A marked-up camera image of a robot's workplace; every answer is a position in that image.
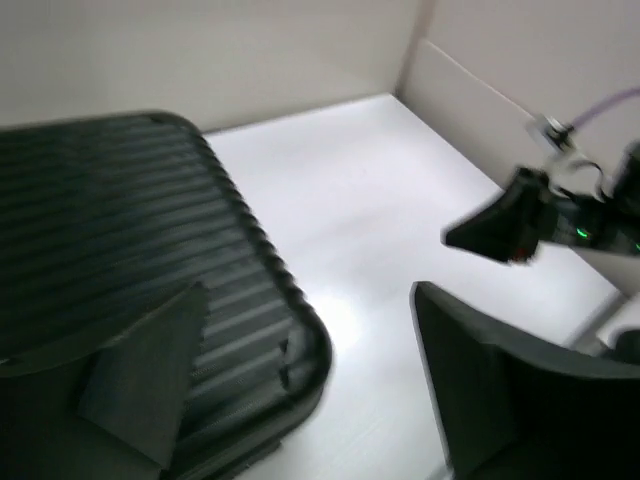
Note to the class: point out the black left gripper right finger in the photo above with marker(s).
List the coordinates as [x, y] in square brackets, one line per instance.
[511, 405]

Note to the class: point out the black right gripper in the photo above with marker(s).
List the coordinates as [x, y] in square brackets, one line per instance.
[508, 229]

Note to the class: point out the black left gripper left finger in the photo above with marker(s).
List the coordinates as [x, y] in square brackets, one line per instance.
[113, 414]

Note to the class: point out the black ribbed hard-shell suitcase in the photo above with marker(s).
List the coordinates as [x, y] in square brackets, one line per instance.
[105, 219]

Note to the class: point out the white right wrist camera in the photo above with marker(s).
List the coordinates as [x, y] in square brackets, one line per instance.
[564, 157]

